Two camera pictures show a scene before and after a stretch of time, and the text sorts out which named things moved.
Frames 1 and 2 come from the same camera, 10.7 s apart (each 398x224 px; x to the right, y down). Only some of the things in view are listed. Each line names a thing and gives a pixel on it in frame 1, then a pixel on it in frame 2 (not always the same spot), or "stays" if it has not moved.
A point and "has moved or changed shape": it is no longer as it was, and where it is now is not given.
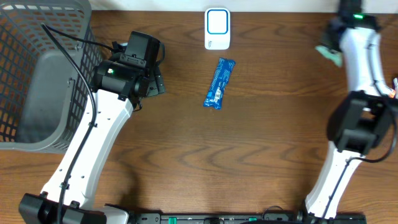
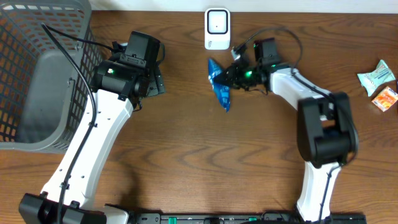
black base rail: x=236 y=218 stays
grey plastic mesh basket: x=46 y=104 stays
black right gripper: x=329 y=34 -> x=232 y=75
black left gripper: x=157 y=83 stays
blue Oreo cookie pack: x=223 y=72 has moved or changed shape
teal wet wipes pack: x=334 y=55 has moved or changed shape
